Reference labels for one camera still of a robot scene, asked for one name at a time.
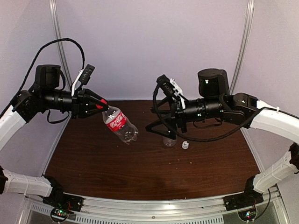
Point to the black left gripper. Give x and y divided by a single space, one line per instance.
80 104

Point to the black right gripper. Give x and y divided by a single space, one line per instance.
177 113

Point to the red bottle cap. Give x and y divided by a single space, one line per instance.
102 104

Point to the clear plastic bottle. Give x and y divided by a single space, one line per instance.
169 142

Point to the red-label cola bottle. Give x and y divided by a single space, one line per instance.
120 125

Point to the white bottle cap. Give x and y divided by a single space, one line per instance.
185 145

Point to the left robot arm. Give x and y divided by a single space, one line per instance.
45 95

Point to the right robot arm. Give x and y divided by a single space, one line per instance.
241 109

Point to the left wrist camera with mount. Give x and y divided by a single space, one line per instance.
82 78

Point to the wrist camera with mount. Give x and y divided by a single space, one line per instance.
171 90
82 78

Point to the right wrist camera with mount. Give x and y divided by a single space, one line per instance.
171 90

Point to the left aluminium frame post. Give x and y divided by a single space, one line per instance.
60 46

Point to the aluminium frame post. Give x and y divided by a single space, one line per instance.
60 46
249 14

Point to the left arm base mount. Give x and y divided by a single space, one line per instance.
63 204

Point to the front aluminium rail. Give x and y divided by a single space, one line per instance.
207 210

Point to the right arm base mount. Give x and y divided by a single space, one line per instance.
244 202

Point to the right aluminium frame post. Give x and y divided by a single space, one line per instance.
249 14

